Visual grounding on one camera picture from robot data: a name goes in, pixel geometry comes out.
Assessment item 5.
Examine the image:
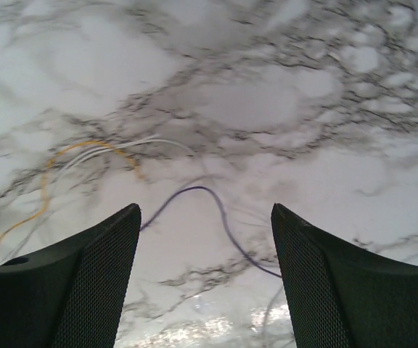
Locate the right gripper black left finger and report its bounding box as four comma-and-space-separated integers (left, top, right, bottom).
0, 204, 142, 348

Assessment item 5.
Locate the orange thin wire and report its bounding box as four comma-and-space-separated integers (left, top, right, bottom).
0, 140, 148, 265

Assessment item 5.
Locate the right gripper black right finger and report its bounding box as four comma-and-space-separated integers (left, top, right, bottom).
271, 204, 418, 348

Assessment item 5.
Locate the white zip tie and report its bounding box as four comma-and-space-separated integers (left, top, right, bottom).
62, 134, 195, 170

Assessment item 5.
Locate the purple thin wire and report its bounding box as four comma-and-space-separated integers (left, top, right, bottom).
139, 186, 283, 279

